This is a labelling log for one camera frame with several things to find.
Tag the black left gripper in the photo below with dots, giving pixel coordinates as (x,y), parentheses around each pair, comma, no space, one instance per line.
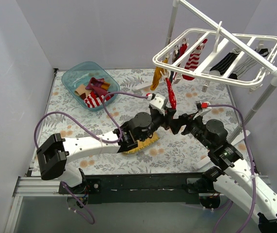
(166,117)

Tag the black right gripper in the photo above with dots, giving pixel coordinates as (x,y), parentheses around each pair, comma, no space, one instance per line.
(185,122)

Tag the red white striped sock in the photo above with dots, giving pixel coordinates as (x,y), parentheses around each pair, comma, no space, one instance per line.
(193,60)
(92,100)

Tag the maroon purple striped sock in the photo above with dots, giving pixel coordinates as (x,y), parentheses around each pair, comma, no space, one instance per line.
(99,86)

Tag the beige striped sock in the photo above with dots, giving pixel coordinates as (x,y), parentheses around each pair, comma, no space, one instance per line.
(81,91)

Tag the red sock with white pattern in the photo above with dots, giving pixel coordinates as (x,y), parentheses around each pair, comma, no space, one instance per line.
(172,98)

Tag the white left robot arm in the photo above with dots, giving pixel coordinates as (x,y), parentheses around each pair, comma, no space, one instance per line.
(56,153)

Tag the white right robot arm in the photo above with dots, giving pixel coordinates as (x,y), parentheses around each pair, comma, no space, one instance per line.
(231,175)

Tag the white clip sock hanger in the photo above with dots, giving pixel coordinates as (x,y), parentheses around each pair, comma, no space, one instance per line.
(193,37)

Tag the woven bamboo tray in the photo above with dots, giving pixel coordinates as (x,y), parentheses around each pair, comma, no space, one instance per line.
(144,144)

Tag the mustard yellow sock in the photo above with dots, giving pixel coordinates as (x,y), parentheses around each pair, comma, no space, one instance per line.
(159,71)

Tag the black white striped sock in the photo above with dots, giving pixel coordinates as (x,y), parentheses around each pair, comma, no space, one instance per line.
(222,66)

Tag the teal transparent plastic basin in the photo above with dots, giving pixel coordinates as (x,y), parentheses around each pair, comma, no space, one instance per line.
(81,74)

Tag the white drying rack stand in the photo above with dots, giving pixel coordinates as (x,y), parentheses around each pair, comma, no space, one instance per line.
(222,38)

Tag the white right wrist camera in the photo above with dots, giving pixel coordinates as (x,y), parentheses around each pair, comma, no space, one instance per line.
(202,108)

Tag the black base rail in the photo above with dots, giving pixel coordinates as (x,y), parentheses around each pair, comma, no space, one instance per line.
(142,188)

